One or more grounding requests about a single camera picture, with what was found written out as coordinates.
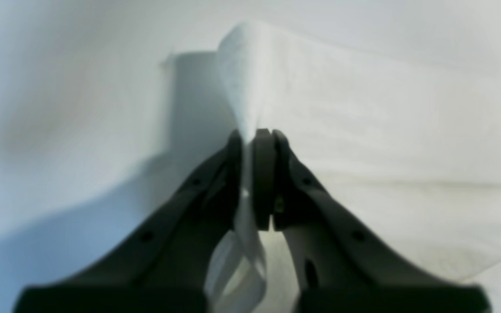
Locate white printed T-shirt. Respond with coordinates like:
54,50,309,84
217,23,501,313

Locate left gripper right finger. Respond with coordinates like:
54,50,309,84
252,129,491,313

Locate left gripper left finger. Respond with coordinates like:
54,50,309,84
14,130,242,313

